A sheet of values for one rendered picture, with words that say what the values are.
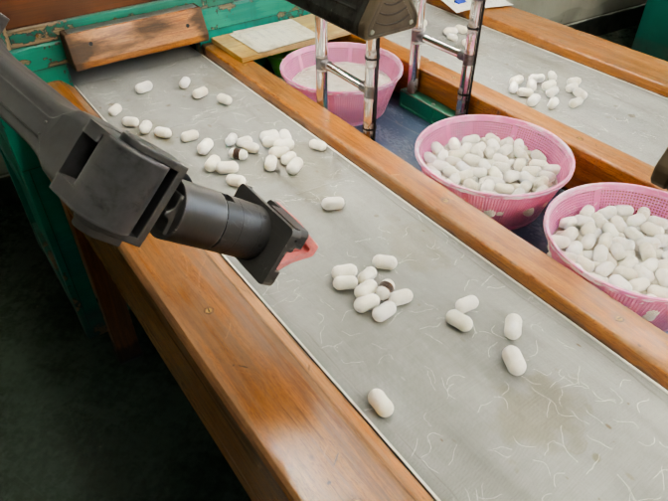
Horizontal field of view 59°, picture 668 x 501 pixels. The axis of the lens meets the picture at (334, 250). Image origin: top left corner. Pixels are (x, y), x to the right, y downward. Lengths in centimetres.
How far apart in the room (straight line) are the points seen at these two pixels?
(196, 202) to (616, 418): 50
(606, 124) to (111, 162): 100
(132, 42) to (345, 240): 71
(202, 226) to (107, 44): 88
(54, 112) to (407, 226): 53
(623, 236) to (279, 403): 59
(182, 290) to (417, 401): 32
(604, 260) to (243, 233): 55
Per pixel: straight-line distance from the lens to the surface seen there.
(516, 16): 172
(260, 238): 58
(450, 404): 69
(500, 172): 106
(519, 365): 72
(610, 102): 138
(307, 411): 65
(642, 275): 92
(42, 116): 58
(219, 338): 72
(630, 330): 80
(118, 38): 138
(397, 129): 130
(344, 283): 79
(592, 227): 98
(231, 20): 153
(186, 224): 53
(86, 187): 50
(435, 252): 87
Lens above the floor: 130
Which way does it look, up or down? 40 degrees down
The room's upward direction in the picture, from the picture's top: straight up
